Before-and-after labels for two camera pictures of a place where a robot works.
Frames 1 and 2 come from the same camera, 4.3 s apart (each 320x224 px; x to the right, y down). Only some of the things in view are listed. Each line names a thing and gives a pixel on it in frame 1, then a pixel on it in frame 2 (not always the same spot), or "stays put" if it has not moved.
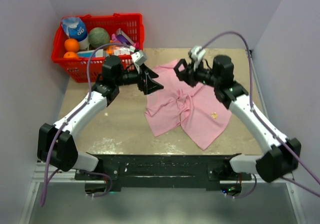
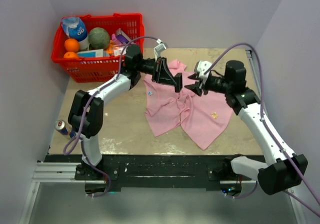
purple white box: [122, 37] stays put
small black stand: [184, 75] → [178, 78]
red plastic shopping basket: [90, 69] stays put
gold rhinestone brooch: [214, 115] stays put
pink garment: [200, 113] stays put
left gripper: [149, 85] → [165, 76]
